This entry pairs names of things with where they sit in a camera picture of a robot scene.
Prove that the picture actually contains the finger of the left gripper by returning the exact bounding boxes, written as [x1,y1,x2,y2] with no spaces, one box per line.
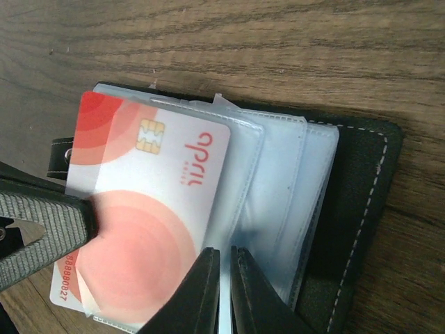
[1,180,98,291]

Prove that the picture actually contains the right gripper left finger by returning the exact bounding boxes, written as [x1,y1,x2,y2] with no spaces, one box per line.
[138,247,220,334]

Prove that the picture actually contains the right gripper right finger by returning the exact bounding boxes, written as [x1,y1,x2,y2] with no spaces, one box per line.
[230,246,313,334]

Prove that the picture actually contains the white red April card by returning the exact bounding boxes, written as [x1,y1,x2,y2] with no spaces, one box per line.
[49,91,231,324]

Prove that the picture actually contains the black leather card holder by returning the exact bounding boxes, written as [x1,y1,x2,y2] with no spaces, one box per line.
[48,83,402,333]

